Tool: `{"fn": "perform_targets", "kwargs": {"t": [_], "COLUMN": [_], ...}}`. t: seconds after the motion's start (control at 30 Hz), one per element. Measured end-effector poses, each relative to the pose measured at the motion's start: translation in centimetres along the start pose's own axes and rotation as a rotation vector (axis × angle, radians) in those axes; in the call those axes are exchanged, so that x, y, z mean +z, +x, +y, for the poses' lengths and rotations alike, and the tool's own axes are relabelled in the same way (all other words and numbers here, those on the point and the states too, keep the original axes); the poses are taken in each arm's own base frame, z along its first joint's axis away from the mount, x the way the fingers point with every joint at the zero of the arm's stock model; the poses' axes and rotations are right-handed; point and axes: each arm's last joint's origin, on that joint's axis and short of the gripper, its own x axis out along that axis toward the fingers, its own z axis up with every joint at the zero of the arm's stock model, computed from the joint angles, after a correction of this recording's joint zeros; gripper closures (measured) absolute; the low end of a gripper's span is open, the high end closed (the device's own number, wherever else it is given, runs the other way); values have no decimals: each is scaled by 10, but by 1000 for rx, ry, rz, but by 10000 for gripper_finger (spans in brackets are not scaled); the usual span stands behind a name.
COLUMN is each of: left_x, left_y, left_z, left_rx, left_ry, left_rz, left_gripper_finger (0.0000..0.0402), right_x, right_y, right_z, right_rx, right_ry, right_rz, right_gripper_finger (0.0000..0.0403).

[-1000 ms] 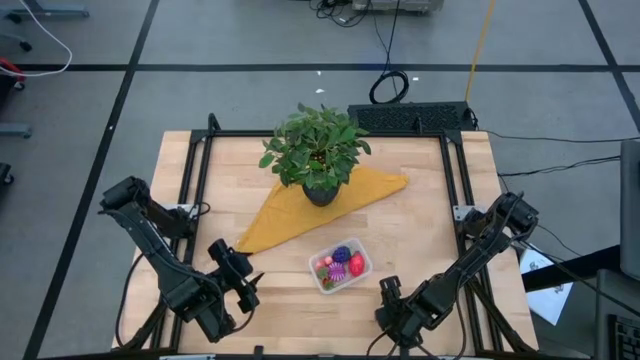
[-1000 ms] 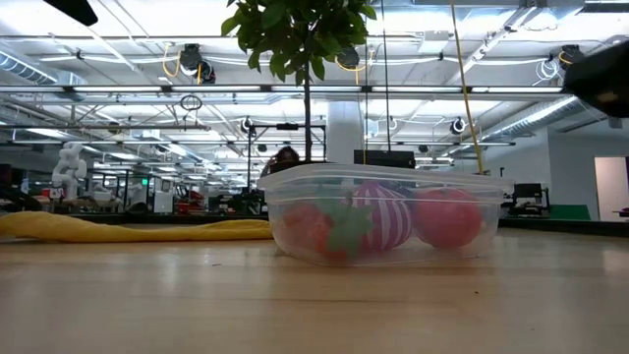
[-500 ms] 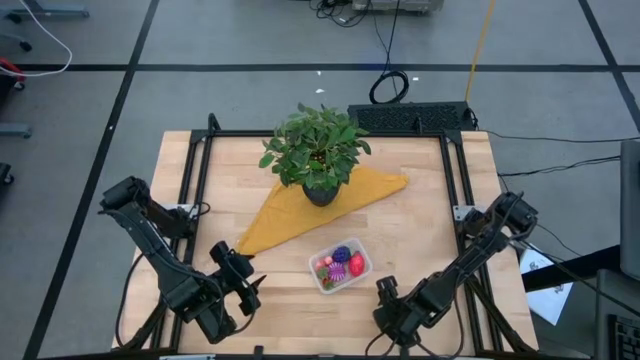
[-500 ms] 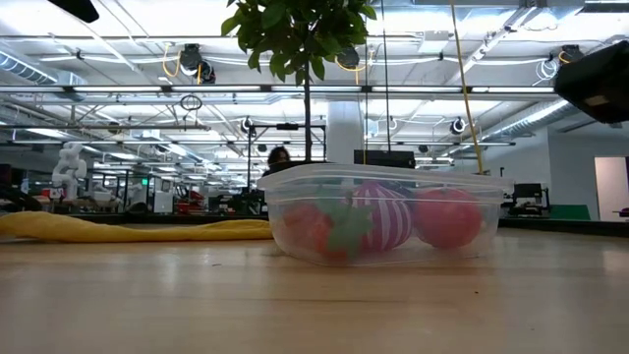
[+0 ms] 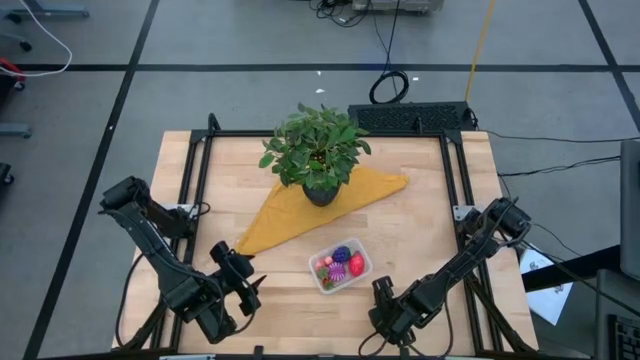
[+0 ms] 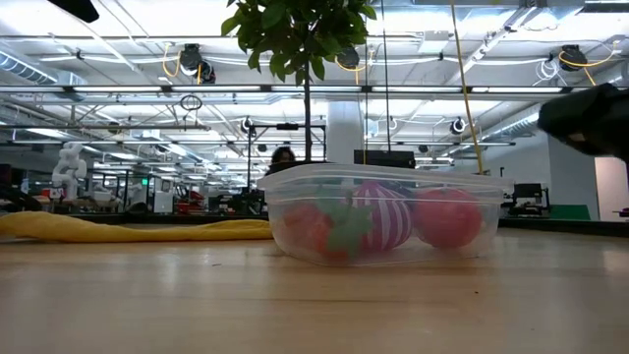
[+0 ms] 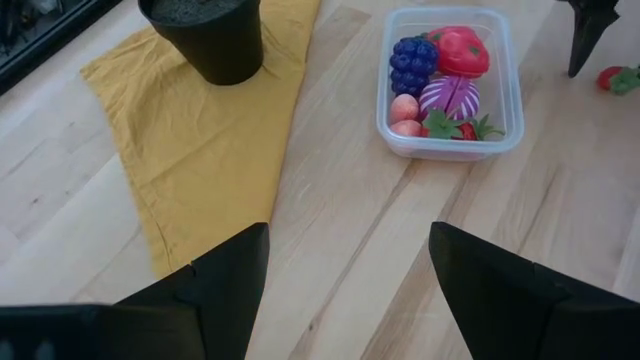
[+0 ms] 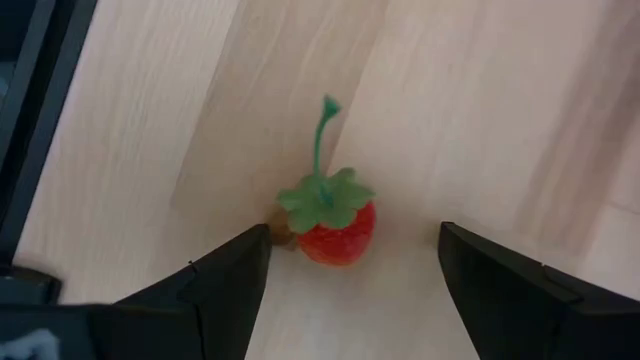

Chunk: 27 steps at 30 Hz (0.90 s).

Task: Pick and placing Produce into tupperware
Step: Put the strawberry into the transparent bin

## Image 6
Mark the small red strawberry toy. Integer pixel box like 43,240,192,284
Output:
282,189,374,265

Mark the black monitor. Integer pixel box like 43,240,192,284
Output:
505,182,552,218

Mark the green board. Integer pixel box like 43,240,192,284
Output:
548,204,593,221

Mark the white cabinet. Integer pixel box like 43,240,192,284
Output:
145,175,175,214

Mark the black perforated box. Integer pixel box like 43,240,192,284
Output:
353,148,418,170

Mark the clear plastic container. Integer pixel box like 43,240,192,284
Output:
256,162,516,268

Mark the green potted plant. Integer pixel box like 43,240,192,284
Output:
219,0,378,166

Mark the yellow cloth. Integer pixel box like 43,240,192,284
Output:
0,209,275,245

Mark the person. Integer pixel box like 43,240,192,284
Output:
263,146,300,177

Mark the black aluminium table frame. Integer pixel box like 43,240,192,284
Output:
63,210,629,239

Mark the yellow hanging cable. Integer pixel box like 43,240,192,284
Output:
448,0,486,177

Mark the black hanging cable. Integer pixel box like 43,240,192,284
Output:
379,0,393,154

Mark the black gantry frame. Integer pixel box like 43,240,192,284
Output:
247,122,327,166

